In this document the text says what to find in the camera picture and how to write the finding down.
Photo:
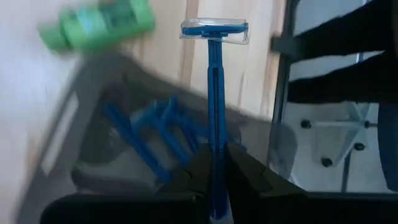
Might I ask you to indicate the black support strut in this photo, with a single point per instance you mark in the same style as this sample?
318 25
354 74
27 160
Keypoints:
342 31

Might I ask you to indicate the small green bottle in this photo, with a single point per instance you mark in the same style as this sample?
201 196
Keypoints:
99 28

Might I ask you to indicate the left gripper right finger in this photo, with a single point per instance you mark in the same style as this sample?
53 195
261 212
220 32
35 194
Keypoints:
280 208

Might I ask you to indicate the white chair base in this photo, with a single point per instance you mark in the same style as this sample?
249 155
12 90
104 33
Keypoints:
342 130

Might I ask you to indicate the blue disposable razor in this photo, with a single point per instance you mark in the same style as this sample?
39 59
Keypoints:
136 146
168 137
216 93

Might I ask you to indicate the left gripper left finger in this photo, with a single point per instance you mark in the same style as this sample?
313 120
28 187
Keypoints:
124 210

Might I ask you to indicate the person's leg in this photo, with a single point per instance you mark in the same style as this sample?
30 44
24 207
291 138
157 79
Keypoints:
388 146

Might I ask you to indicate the dark translucent plastic container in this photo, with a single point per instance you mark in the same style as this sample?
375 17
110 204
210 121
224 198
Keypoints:
93 130

